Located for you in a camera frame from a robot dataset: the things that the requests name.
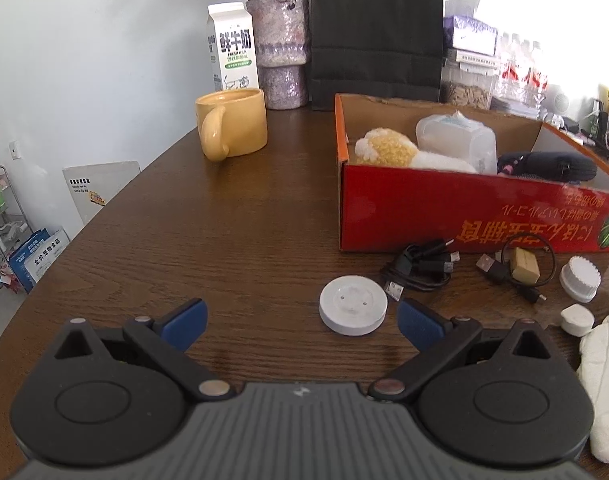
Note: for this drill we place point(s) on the black upright device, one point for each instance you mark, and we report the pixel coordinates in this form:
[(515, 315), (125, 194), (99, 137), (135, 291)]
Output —
[(602, 122)]

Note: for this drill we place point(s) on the black paper bag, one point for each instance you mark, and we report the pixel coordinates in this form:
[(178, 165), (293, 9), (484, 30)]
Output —
[(374, 35)]

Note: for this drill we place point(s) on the yellow ceramic mug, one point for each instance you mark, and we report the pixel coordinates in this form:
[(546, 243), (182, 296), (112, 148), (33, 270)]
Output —
[(239, 120)]

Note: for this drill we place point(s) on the white fuzzy sock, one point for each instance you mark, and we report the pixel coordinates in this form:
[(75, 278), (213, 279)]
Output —
[(604, 385)]

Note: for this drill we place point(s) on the small flat white cap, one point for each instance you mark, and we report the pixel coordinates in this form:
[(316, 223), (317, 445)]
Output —
[(577, 319)]

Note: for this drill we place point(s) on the white robot-shaped speaker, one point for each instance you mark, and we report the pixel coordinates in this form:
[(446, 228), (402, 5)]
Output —
[(559, 102)]

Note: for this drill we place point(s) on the purple tissue pack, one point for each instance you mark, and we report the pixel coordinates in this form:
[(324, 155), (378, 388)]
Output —
[(469, 35)]

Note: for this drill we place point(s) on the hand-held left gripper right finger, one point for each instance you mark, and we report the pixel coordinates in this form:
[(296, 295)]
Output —
[(419, 325)]

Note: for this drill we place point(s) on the yellow and white plush toy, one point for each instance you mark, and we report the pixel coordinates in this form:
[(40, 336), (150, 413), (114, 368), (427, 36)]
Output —
[(389, 145)]

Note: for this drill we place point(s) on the blue printed bag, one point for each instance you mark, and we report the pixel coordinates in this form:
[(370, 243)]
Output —
[(39, 260)]

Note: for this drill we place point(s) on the red cardboard box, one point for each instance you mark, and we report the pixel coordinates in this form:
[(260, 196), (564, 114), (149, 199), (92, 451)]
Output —
[(434, 210)]

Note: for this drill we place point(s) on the white round disc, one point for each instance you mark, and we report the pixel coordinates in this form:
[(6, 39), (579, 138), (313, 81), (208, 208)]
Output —
[(352, 305)]

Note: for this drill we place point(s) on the white wet wipes pack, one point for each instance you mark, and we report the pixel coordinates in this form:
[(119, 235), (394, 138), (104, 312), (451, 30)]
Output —
[(459, 145)]

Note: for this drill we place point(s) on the purple textured vase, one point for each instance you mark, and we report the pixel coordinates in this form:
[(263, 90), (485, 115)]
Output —
[(279, 35)]

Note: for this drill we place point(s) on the white and green milk carton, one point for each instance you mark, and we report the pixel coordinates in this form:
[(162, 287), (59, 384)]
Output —
[(232, 50)]

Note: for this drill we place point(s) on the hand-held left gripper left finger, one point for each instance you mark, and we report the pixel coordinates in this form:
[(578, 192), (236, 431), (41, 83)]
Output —
[(187, 320)]

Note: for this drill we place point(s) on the small tan box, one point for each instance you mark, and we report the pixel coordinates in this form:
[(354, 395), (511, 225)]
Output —
[(524, 267)]

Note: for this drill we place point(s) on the white wall socket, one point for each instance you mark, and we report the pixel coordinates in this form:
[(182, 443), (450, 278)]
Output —
[(15, 150)]

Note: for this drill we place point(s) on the dark zip pouch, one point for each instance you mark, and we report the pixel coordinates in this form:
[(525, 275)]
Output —
[(549, 165)]

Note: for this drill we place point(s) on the white board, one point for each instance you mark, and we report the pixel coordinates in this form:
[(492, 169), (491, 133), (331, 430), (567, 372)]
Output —
[(99, 185)]

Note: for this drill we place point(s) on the white ribbed cap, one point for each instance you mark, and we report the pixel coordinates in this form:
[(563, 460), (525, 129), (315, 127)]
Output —
[(579, 280)]

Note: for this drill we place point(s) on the clear container of seeds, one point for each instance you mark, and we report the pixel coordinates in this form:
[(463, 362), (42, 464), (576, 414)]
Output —
[(467, 92)]

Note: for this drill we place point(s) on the white flat box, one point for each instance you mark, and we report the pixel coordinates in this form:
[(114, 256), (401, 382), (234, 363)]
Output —
[(472, 58)]

